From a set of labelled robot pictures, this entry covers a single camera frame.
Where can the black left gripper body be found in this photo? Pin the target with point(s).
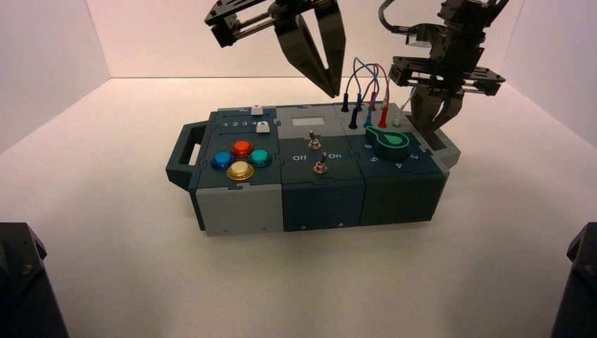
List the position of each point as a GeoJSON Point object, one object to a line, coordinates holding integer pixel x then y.
{"type": "Point", "coordinates": [233, 18]}

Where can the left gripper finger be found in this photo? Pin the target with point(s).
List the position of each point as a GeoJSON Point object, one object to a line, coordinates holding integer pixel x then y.
{"type": "Point", "coordinates": [333, 42]}
{"type": "Point", "coordinates": [301, 46]}

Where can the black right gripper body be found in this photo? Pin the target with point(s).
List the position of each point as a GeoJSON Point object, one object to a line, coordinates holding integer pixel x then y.
{"type": "Point", "coordinates": [457, 60]}

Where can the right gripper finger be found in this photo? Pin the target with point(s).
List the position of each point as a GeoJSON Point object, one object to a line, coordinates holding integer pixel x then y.
{"type": "Point", "coordinates": [423, 107]}
{"type": "Point", "coordinates": [450, 105]}

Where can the silver metal toggle switch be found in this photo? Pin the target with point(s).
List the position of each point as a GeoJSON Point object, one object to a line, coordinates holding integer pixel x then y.
{"type": "Point", "coordinates": [313, 140]}
{"type": "Point", "coordinates": [320, 165]}

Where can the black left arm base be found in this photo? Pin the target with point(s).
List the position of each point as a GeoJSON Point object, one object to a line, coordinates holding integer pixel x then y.
{"type": "Point", "coordinates": [23, 298]}

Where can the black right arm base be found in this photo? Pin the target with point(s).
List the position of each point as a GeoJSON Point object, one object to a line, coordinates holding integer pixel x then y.
{"type": "Point", "coordinates": [580, 303]}

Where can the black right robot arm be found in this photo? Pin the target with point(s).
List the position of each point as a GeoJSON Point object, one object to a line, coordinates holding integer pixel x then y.
{"type": "Point", "coordinates": [466, 11]}

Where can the green rotary selector knob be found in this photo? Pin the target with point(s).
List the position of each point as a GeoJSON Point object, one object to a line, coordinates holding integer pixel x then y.
{"type": "Point", "coordinates": [391, 143]}

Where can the small grey display screen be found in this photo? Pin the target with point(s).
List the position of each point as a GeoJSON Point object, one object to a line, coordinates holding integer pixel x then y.
{"type": "Point", "coordinates": [308, 122]}

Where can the white slider knob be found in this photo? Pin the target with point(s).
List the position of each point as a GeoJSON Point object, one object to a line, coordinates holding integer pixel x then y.
{"type": "Point", "coordinates": [256, 110]}
{"type": "Point", "coordinates": [263, 127]}

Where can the red round push button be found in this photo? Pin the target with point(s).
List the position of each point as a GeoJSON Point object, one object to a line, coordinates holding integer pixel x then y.
{"type": "Point", "coordinates": [242, 148]}

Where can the green round push button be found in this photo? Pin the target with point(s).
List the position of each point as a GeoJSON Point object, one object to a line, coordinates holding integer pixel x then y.
{"type": "Point", "coordinates": [259, 157]}

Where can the teal and grey control box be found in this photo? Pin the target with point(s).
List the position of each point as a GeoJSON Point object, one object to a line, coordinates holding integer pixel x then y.
{"type": "Point", "coordinates": [322, 196]}

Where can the yellow round push button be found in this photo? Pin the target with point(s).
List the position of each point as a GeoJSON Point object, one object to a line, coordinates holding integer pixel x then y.
{"type": "Point", "coordinates": [240, 170]}

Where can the blue round push button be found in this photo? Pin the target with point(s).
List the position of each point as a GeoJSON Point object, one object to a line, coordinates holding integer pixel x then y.
{"type": "Point", "coordinates": [222, 160]}

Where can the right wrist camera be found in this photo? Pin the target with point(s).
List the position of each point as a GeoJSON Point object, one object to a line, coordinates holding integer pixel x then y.
{"type": "Point", "coordinates": [422, 36]}

